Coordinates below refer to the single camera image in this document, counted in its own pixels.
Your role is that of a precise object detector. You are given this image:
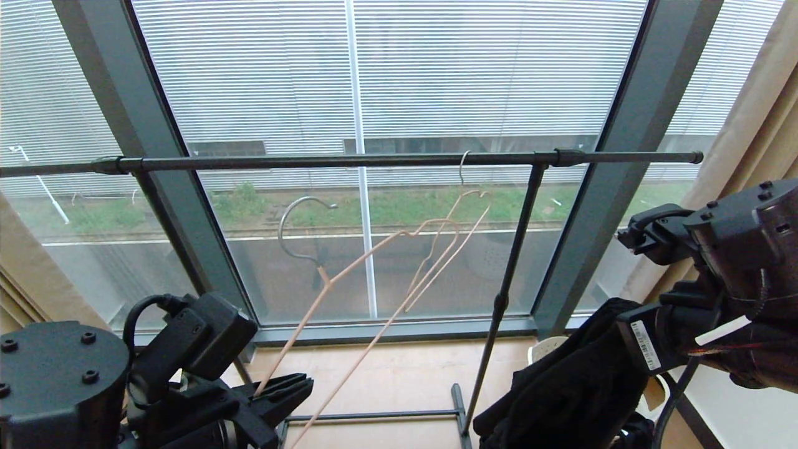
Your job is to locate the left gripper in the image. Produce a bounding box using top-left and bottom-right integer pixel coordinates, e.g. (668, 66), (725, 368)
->
(125, 377), (281, 449)

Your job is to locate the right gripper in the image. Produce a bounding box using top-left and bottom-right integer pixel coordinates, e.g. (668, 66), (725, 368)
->
(617, 304), (693, 374)

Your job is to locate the black garment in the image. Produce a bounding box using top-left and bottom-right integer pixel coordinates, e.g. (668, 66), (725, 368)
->
(473, 297), (649, 449)

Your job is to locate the pink clothes hanger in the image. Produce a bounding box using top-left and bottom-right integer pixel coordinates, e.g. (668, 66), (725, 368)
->
(254, 196), (461, 449)
(404, 151), (492, 312)

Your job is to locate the white laundry basket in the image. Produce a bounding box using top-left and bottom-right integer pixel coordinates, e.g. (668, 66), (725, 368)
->
(528, 337), (673, 431)

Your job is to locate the black clothes rack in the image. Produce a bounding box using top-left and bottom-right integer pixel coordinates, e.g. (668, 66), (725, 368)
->
(0, 150), (704, 449)

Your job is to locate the beige curtain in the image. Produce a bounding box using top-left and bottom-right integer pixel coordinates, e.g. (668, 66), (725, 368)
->
(0, 193), (110, 334)
(617, 0), (798, 312)

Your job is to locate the window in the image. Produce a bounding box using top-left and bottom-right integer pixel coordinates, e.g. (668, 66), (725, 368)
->
(0, 0), (783, 347)

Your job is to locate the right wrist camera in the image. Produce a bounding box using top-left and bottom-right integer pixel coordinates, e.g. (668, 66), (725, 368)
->
(616, 205), (696, 258)

